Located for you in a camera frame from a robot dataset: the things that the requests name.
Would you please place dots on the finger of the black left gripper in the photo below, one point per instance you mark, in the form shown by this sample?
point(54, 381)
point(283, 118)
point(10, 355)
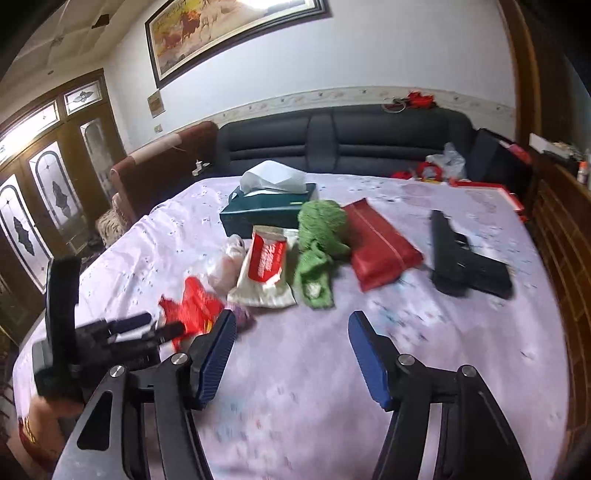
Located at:
point(162, 334)
point(124, 325)

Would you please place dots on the red white wet wipe pack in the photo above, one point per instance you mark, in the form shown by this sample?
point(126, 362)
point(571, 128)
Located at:
point(262, 280)

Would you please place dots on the framed horse painting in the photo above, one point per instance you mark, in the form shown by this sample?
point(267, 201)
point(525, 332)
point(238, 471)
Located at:
point(182, 34)

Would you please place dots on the red gift box lid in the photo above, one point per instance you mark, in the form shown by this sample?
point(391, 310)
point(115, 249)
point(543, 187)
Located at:
point(489, 191)

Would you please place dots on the white plastic bag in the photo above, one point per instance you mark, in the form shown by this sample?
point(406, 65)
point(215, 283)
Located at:
point(451, 162)

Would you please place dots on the red flat pouch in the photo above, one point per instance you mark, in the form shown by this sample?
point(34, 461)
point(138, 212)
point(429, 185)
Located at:
point(380, 254)

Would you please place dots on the wooden glass panel door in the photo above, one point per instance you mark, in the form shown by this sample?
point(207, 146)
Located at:
point(56, 155)

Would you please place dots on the dark green tissue box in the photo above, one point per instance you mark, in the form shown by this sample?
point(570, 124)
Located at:
point(269, 194)

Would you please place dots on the red ribbon on sofa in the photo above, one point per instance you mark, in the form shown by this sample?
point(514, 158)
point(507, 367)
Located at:
point(414, 100)

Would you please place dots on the green knitted cloth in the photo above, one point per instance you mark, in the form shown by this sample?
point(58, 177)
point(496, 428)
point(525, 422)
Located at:
point(322, 228)

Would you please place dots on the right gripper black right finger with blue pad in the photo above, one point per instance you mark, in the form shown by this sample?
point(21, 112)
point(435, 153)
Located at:
point(383, 367)

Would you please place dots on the black leather sofa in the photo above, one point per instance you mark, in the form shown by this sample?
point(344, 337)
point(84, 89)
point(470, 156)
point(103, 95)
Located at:
point(367, 140)

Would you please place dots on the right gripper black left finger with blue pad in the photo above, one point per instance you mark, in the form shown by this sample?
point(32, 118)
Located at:
point(209, 354)

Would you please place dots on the red torn cigarette pack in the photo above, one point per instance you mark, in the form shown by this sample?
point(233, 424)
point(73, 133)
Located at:
point(197, 310)

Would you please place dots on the brown red armchair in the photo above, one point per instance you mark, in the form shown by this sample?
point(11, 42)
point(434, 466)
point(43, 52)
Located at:
point(162, 168)

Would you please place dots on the black toy pistol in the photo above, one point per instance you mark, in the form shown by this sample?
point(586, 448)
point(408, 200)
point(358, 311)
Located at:
point(457, 268)

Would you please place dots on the purple paper ball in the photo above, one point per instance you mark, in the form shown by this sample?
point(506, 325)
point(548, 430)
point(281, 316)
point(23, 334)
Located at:
point(243, 318)

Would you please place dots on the person's left hand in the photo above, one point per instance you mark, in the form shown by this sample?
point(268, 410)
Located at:
point(40, 431)

